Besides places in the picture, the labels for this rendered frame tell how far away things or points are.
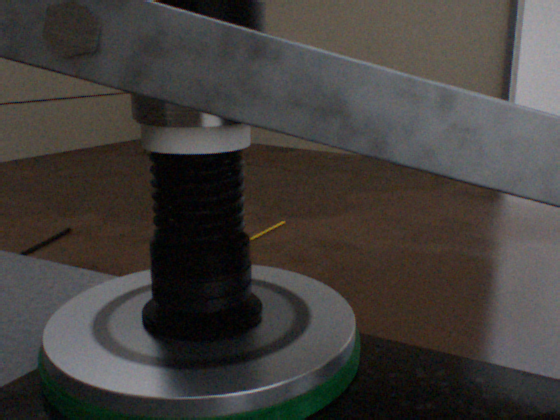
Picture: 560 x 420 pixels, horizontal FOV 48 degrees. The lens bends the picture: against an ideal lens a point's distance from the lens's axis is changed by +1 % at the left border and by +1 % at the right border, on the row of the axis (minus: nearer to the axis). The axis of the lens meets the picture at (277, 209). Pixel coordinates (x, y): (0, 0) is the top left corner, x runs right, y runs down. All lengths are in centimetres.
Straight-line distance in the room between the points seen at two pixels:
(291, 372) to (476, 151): 17
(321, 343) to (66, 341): 16
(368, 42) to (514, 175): 536
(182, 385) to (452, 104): 22
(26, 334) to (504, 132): 36
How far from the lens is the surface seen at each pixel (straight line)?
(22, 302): 58
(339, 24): 587
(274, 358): 39
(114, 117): 673
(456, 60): 541
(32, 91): 616
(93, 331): 44
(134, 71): 36
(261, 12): 40
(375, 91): 36
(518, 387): 45
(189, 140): 38
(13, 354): 49
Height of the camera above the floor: 104
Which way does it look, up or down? 15 degrees down
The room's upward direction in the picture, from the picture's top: straight up
